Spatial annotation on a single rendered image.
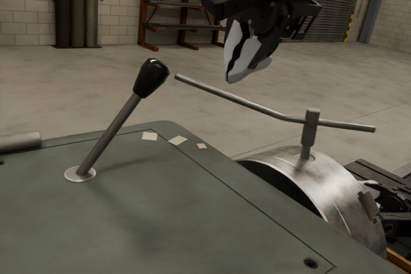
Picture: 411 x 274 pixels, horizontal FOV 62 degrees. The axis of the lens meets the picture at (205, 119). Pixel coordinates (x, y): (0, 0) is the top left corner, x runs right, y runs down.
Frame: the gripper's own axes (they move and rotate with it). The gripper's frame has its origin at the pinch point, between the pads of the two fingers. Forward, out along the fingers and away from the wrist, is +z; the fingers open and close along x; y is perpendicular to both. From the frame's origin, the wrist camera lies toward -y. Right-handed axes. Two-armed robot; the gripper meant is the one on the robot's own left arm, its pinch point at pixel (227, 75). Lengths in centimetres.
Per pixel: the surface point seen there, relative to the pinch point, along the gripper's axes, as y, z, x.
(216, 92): 2.2, 5.5, 2.4
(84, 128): 81, 229, 201
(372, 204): 20.6, 10.4, -23.9
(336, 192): 11.2, 7.4, -20.2
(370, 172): 77, 38, -11
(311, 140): 12.8, 5.5, -11.5
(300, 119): 11.7, 3.4, -8.3
